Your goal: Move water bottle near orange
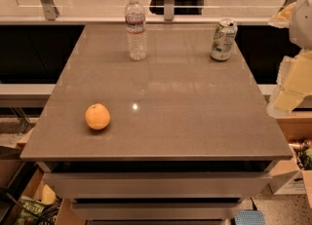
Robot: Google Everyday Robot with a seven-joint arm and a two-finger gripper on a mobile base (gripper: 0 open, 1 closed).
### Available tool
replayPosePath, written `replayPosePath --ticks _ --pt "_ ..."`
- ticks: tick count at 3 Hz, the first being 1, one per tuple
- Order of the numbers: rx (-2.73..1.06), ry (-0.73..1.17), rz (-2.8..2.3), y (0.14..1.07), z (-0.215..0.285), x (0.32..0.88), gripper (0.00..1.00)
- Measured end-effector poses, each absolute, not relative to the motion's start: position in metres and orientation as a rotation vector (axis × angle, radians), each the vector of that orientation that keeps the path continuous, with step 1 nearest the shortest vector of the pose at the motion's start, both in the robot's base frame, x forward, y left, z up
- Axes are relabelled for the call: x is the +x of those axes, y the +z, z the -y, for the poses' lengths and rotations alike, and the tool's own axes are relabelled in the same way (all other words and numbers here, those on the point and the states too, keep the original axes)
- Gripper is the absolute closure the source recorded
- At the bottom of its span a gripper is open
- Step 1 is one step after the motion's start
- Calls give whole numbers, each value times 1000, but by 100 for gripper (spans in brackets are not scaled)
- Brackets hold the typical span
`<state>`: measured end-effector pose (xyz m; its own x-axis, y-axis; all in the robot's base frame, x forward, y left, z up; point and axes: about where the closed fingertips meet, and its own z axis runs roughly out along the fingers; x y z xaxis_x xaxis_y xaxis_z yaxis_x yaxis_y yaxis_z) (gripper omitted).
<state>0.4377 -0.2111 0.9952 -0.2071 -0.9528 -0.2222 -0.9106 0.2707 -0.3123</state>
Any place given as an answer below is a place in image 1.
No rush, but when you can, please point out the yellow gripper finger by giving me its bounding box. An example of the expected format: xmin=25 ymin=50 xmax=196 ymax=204
xmin=266 ymin=50 xmax=312 ymax=118
xmin=268 ymin=2 xmax=295 ymax=28

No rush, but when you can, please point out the clear plastic water bottle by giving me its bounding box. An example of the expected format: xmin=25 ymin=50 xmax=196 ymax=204
xmin=125 ymin=0 xmax=147 ymax=60

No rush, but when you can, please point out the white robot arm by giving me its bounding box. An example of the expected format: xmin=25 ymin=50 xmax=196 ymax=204
xmin=267 ymin=0 xmax=312 ymax=118

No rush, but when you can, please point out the green white soda can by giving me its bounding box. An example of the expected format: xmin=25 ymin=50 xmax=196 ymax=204
xmin=211 ymin=19 xmax=238 ymax=61

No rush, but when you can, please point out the cardboard box right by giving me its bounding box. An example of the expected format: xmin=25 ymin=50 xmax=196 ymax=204
xmin=269 ymin=111 xmax=312 ymax=207

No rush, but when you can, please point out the cardboard box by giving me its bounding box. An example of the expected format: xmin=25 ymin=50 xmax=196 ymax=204
xmin=1 ymin=169 xmax=42 ymax=225
xmin=269 ymin=111 xmax=312 ymax=207

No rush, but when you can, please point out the blue perforated mat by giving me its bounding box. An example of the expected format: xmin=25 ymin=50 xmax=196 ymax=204
xmin=234 ymin=210 xmax=266 ymax=225

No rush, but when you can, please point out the orange fruit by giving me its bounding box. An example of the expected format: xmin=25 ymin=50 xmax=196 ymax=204
xmin=85 ymin=103 xmax=110 ymax=130

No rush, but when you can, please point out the lower grey drawer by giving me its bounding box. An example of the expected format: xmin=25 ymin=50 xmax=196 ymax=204
xmin=71 ymin=203 xmax=241 ymax=220

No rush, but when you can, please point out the grey drawer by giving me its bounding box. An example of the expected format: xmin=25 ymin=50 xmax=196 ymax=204
xmin=44 ymin=172 xmax=271 ymax=199
xmin=71 ymin=203 xmax=241 ymax=220

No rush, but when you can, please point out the upper grey drawer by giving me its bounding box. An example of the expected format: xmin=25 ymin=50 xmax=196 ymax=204
xmin=44 ymin=172 xmax=271 ymax=199

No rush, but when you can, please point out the yellow object in box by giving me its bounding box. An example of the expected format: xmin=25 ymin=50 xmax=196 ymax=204
xmin=41 ymin=184 xmax=57 ymax=206

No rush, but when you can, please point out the cardboard box left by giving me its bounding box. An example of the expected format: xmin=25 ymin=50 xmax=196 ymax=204
xmin=1 ymin=169 xmax=42 ymax=225

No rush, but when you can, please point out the green snack bag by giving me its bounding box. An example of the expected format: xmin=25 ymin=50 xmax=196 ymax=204
xmin=14 ymin=196 xmax=46 ymax=225

